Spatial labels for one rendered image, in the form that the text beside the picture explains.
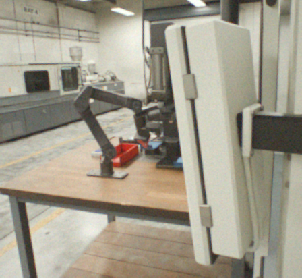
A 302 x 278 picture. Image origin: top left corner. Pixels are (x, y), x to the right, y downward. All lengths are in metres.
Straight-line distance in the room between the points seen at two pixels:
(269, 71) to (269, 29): 0.08
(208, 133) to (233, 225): 0.14
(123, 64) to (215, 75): 11.80
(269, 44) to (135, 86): 11.43
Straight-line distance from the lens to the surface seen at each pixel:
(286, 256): 0.53
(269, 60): 0.60
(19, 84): 6.81
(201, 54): 0.41
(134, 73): 11.94
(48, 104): 7.33
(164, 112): 1.60
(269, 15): 0.61
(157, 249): 2.03
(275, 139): 0.42
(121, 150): 1.74
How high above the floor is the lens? 1.40
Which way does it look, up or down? 12 degrees down
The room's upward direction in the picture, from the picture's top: 3 degrees counter-clockwise
